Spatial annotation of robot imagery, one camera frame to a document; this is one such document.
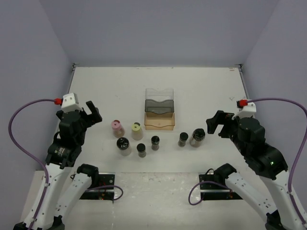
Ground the grey middle tier tray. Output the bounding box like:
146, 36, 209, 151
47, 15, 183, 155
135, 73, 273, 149
145, 99, 175, 114

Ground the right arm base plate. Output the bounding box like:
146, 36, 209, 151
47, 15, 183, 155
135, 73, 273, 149
199, 172, 242, 201

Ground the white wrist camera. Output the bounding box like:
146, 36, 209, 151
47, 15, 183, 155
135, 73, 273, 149
61, 93, 81, 113
232, 99, 257, 120

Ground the clear top tier tray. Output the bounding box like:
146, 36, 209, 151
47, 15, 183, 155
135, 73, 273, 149
145, 88, 174, 102

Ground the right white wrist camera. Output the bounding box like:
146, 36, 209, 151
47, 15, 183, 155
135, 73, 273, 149
232, 99, 257, 120

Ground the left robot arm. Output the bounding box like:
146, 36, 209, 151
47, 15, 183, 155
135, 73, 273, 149
14, 98, 102, 230

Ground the purple cable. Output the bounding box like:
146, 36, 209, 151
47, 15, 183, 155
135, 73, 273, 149
236, 97, 307, 226
8, 98, 62, 230

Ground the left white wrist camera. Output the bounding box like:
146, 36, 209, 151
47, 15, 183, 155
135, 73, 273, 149
61, 93, 81, 113

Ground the pink lid spice jar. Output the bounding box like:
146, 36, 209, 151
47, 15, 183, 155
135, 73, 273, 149
111, 120, 125, 138

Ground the large black lid jar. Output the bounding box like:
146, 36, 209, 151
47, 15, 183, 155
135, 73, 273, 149
116, 137, 131, 156

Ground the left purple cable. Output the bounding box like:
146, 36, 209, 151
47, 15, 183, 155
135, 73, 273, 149
8, 98, 62, 230

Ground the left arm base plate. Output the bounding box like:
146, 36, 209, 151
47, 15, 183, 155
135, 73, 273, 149
80, 172, 115, 201

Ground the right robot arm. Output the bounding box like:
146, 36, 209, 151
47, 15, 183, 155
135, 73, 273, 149
206, 110, 307, 230

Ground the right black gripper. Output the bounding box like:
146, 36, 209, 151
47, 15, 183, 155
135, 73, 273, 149
205, 109, 248, 155

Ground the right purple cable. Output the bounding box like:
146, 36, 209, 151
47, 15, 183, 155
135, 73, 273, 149
236, 97, 307, 226

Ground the small black pepper bottle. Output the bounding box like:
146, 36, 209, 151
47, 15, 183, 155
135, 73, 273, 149
151, 136, 160, 151

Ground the orange bottom tier tray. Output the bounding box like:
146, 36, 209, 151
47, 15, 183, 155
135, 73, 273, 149
144, 112, 176, 131

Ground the small dark spice bottle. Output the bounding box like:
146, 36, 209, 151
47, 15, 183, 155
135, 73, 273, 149
178, 132, 189, 147

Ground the small black spice bottle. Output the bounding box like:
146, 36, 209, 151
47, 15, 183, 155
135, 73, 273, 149
137, 143, 146, 158

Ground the large brown spice jar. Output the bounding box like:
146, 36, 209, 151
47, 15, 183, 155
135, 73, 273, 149
189, 128, 205, 148

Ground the yellow lid spice jar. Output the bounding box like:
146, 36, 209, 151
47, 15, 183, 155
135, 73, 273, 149
131, 122, 143, 140

